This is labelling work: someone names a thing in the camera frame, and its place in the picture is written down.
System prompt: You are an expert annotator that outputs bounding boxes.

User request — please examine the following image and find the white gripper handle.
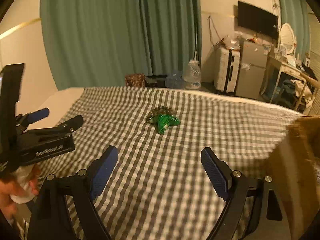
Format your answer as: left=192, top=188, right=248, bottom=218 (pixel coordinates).
left=10, top=164, right=36, bottom=204

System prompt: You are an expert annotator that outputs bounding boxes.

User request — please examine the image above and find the white suitcase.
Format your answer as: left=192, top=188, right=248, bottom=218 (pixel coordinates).
left=213, top=47, right=240, bottom=93

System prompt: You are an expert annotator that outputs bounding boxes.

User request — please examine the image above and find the white desk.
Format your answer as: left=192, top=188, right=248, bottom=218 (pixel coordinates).
left=260, top=55, right=320, bottom=113

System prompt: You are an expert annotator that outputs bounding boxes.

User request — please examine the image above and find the person's left hand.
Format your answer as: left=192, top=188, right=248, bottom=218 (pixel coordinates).
left=1, top=165, right=41, bottom=220

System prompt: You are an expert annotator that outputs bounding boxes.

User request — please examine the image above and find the green curtain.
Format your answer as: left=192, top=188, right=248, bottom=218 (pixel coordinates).
left=40, top=0, right=202, bottom=90

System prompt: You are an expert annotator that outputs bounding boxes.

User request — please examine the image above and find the green toy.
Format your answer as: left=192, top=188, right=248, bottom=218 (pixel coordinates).
left=145, top=106, right=181, bottom=134

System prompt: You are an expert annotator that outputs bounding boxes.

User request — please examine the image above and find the grey mini fridge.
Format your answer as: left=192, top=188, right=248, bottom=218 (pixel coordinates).
left=235, top=39, right=268, bottom=100

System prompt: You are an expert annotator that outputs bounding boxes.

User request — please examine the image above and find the brown patterned box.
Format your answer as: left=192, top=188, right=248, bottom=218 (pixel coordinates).
left=125, top=73, right=145, bottom=87

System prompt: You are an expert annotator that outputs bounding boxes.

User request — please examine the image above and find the checkered grey white bedsheet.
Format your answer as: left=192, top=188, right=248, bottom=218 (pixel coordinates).
left=40, top=87, right=299, bottom=239

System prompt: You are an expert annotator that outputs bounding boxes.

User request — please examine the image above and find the black wall television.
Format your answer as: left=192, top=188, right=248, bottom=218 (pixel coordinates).
left=238, top=1, right=278, bottom=40

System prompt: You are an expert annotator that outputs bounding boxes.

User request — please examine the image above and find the brown cardboard box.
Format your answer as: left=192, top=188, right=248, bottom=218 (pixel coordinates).
left=266, top=115, right=319, bottom=239

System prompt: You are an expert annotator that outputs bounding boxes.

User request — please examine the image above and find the large water jug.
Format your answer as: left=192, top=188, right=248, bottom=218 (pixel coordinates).
left=182, top=60, right=201, bottom=90

